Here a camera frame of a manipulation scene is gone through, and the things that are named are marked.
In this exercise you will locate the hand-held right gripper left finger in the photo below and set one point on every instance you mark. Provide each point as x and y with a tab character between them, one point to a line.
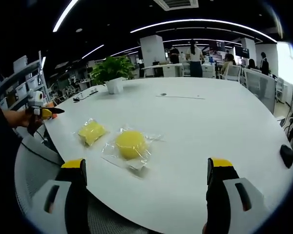
74	200

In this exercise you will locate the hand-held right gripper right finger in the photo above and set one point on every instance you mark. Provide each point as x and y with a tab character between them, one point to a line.
219	200

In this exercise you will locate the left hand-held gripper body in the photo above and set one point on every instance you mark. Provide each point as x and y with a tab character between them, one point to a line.
35	98

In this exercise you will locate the square yellow bagged silicone block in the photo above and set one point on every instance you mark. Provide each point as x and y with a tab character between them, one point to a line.
92	131

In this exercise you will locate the round yellow bagged silicone block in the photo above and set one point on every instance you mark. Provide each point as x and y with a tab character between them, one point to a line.
130	143

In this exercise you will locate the person's left hand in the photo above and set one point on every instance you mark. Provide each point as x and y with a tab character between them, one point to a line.
32	120

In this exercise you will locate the metal storage shelf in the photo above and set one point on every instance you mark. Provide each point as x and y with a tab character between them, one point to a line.
22	80

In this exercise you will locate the white mesh office chair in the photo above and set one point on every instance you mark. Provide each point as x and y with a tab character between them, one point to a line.
39	158

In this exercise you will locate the white plant pot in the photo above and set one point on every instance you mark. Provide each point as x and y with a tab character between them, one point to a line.
114	85

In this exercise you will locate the short ceiling light strip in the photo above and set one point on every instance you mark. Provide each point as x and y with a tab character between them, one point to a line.
93	51

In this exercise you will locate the green potted plant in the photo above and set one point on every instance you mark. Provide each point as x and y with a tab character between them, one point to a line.
112	68

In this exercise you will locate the black computer mouse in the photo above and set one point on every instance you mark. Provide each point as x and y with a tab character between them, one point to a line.
287	156

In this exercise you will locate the straight ceiling light strip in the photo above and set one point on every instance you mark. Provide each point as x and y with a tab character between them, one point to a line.
64	15

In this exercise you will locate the round table grommet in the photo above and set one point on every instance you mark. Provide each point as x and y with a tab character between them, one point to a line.
163	94

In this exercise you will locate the grey mesh office chair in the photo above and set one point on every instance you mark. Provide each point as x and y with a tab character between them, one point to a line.
234	72
260	85

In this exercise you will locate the white square pillar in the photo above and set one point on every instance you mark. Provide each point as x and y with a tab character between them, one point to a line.
151	50

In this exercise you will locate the white background desk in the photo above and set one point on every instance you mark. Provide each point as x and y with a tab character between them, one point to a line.
163	69

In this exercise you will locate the dark monitor screen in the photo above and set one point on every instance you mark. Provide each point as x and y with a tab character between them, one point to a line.
242	52

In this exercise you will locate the hanging dark sign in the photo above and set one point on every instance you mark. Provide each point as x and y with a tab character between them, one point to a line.
217	45

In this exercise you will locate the ceiling air vent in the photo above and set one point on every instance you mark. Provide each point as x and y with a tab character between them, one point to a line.
176	3

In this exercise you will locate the curved ceiling light strip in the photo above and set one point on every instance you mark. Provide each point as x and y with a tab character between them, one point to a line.
209	22

